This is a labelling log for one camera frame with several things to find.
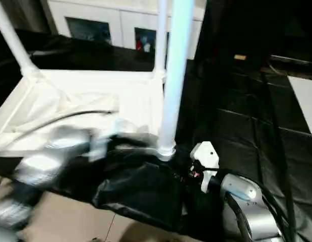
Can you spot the white plastic table leg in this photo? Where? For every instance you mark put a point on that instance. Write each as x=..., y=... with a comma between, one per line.
x=12, y=40
x=161, y=35
x=176, y=75

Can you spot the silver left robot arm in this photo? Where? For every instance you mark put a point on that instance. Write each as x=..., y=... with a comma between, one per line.
x=50, y=151

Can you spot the black work mat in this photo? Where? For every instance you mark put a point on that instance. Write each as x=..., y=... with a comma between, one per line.
x=236, y=126

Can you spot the small yellow tag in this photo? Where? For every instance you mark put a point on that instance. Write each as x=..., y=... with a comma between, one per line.
x=240, y=57

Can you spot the flat white board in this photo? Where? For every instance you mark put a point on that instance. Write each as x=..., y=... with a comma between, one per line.
x=306, y=106

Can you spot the white cabinet with glass doors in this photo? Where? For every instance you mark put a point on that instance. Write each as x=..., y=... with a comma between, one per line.
x=110, y=10

